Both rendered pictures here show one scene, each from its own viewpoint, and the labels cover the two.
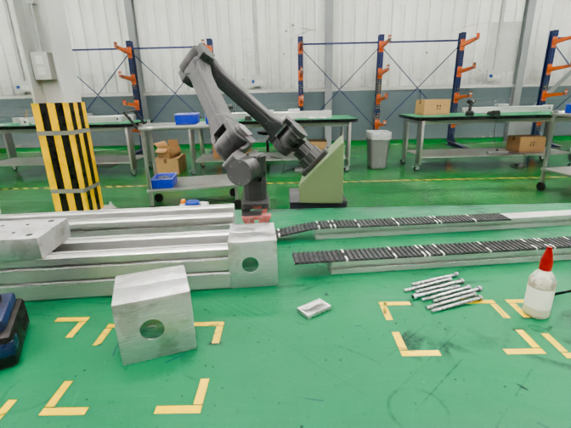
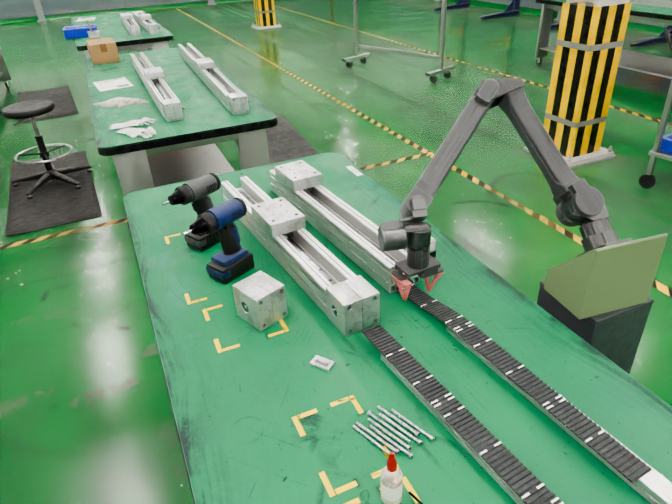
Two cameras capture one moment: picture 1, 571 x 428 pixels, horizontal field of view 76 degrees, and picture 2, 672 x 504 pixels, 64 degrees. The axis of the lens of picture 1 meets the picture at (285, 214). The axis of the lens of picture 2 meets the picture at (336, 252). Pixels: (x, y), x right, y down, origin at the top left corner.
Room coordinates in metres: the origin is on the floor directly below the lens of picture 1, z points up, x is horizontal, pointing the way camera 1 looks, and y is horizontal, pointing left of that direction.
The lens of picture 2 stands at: (0.22, -0.90, 1.63)
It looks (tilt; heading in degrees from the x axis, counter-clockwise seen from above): 31 degrees down; 67
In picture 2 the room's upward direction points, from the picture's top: 3 degrees counter-clockwise
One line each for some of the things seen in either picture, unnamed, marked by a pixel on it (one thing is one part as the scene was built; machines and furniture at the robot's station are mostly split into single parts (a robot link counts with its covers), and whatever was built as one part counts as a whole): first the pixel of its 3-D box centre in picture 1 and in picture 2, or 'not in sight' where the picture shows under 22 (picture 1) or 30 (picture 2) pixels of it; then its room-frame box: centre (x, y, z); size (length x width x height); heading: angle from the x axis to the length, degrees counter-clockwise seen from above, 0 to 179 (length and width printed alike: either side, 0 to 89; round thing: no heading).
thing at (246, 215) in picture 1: (257, 222); (408, 283); (0.83, 0.07, 0.84); 0.07 x 0.07 x 0.09; 4
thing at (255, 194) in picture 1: (255, 190); (418, 257); (0.86, 0.07, 0.91); 0.10 x 0.07 x 0.07; 4
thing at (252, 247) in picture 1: (253, 250); (357, 303); (0.68, 0.07, 0.83); 0.12 x 0.09 x 0.10; 5
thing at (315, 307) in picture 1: (313, 308); (322, 363); (0.54, -0.04, 0.78); 0.05 x 0.03 x 0.01; 125
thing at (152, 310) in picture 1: (155, 306); (264, 298); (0.48, 0.20, 0.83); 0.11 x 0.10 x 0.10; 20
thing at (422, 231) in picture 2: (252, 166); (417, 236); (0.85, 0.07, 0.97); 0.07 x 0.06 x 0.07; 166
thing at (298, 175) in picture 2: not in sight; (298, 178); (0.80, 0.77, 0.87); 0.16 x 0.11 x 0.07; 95
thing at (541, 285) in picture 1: (542, 281); (391, 475); (0.51, -0.40, 0.84); 0.04 x 0.04 x 0.12
